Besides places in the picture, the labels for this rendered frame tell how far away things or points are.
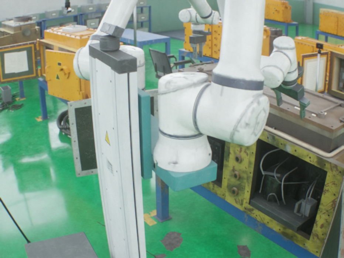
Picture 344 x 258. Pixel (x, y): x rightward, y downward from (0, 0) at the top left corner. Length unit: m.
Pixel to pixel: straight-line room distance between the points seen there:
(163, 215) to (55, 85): 2.06
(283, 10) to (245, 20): 11.53
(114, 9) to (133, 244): 1.03
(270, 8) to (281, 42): 11.47
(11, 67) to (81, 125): 3.05
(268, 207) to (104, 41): 1.42
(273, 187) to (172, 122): 1.21
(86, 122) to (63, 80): 1.80
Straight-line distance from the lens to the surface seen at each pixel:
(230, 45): 1.03
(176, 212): 3.47
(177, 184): 1.19
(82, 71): 1.68
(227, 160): 2.35
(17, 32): 6.92
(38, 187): 4.00
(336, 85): 5.07
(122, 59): 1.15
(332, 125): 1.91
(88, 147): 2.68
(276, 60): 1.33
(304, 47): 8.79
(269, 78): 1.31
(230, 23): 1.04
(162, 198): 3.23
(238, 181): 2.32
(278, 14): 12.64
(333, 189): 1.87
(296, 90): 1.49
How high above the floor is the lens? 2.04
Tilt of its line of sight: 23 degrees down
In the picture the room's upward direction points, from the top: 1 degrees counter-clockwise
